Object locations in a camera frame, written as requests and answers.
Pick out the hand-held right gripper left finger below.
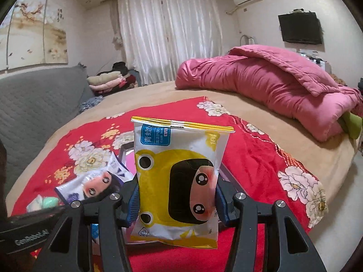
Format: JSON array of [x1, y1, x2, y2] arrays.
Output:
[[32, 180, 141, 272]]

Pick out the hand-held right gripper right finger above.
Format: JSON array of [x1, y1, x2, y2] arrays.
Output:
[[214, 180, 326, 272]]

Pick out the small green tissue pack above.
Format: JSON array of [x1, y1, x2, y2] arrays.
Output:
[[27, 195, 43, 211]]

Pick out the shallow box with pink print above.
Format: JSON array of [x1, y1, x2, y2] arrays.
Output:
[[118, 143, 241, 244]]

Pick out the white plastic wrapper packet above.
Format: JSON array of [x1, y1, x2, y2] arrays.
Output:
[[130, 116, 236, 250]]

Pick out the mint makeup sponge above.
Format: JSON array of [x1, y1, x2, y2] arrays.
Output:
[[40, 197, 60, 209]]

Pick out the cartoon girl mask packet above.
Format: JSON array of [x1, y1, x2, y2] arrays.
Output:
[[54, 151, 135, 207]]

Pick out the red floral blanket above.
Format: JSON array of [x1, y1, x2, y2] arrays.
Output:
[[6, 96, 328, 272]]

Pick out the beige bed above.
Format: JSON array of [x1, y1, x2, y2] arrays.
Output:
[[6, 79, 363, 272]]

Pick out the blue patterned cloth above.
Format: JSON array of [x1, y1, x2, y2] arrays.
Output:
[[79, 96, 104, 112]]

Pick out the pink folded blanket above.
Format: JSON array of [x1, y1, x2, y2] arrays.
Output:
[[89, 79, 125, 92]]

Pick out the dark red folded cloth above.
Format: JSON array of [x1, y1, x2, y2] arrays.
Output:
[[123, 74, 139, 89]]

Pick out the grey quilted headboard cover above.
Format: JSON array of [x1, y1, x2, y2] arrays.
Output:
[[0, 62, 95, 196]]

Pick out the cream folded blanket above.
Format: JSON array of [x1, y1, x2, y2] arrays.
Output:
[[86, 71, 123, 85]]

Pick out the pink quilt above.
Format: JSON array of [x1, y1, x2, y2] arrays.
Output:
[[175, 45, 363, 143]]

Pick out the green cloth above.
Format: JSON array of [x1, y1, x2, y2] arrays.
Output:
[[339, 112, 363, 139]]

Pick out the cluttered television stand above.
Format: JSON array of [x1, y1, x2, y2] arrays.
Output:
[[298, 49, 332, 73]]

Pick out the white curtain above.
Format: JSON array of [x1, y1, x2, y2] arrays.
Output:
[[118, 0, 224, 85]]

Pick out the floral wall painting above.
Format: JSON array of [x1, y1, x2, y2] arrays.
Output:
[[0, 0, 69, 73]]

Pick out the black wall television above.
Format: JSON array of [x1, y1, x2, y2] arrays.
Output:
[[278, 12, 324, 45]]

